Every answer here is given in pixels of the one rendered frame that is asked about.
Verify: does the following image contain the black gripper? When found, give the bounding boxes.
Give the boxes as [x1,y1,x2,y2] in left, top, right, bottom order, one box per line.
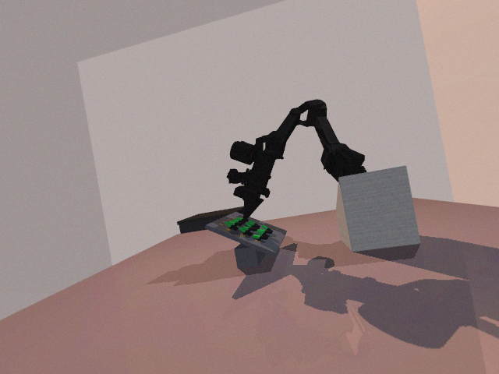
[233,167,271,220]

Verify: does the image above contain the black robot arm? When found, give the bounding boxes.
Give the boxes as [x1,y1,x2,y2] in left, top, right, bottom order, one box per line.
[227,99,366,185]

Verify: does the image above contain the grey switch panel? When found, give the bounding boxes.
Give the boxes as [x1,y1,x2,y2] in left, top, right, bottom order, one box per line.
[205,212,287,268]

